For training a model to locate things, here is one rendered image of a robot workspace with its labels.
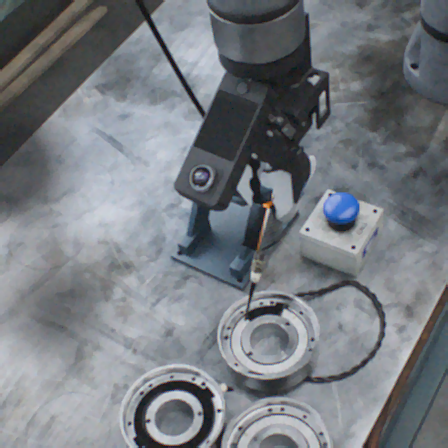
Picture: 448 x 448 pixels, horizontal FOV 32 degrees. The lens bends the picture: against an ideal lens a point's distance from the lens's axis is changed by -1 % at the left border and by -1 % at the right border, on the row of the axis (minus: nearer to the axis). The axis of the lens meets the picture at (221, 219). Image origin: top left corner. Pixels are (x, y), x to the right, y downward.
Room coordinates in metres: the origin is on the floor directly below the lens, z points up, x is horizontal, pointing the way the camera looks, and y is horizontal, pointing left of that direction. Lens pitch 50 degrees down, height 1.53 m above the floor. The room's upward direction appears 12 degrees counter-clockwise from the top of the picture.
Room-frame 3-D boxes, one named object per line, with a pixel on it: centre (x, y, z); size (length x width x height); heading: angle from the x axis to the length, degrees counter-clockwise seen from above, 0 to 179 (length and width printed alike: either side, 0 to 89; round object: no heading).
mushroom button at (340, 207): (0.54, -0.13, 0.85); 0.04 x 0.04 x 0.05
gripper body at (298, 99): (0.52, -0.07, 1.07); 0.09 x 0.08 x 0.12; 138
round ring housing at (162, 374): (0.35, 0.09, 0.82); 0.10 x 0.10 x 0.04
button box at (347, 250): (0.54, -0.13, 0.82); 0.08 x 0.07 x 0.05; 139
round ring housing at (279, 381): (0.42, -0.02, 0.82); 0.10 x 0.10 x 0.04
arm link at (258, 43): (0.52, -0.06, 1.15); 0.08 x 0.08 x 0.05
